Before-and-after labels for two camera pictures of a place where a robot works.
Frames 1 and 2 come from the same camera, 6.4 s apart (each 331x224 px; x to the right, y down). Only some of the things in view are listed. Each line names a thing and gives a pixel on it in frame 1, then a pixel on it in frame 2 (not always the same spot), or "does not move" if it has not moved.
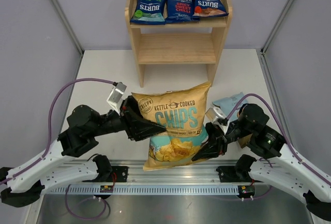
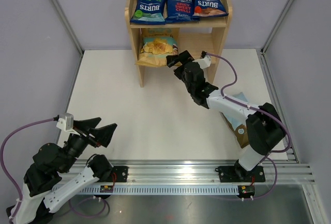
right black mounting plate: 229,174 does not move
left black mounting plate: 121,173 does not move
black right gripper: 217,144 to 184,58
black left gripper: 138,128 to 102,135
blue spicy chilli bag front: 180,8 does not move
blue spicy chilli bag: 208,3 does not move
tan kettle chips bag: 182,112 to 155,44
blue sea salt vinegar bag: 150,6 does not move
